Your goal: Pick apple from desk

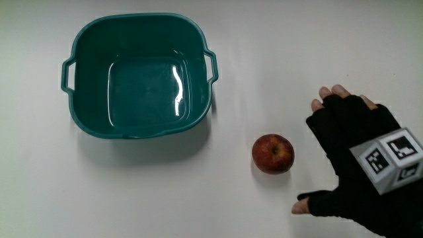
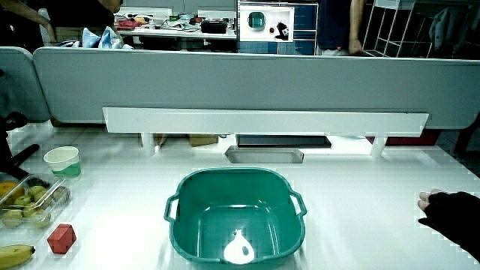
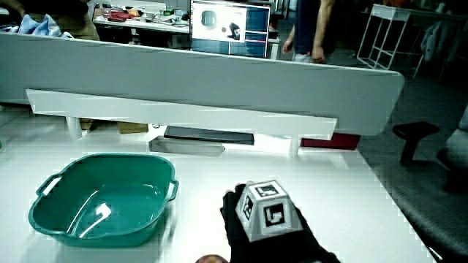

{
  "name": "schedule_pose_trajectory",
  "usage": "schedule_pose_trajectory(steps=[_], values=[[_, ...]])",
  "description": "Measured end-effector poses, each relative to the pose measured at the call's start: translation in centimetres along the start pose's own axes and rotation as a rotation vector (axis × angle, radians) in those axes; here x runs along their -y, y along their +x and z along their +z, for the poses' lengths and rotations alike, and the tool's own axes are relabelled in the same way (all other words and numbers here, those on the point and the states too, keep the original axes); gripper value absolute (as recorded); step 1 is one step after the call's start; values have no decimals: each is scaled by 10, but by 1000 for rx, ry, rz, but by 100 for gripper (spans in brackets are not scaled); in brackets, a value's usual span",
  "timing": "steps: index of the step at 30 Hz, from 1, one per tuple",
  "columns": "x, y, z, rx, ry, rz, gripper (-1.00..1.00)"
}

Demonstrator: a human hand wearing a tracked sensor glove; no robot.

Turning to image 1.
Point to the person's right hand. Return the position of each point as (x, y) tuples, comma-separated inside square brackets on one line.
[(343, 132)]

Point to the red apple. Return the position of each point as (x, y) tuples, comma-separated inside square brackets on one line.
[(273, 154)]

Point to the white desk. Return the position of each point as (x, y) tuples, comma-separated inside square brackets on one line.
[(198, 198)]

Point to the green plastic basin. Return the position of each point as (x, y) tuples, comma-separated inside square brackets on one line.
[(145, 92)]

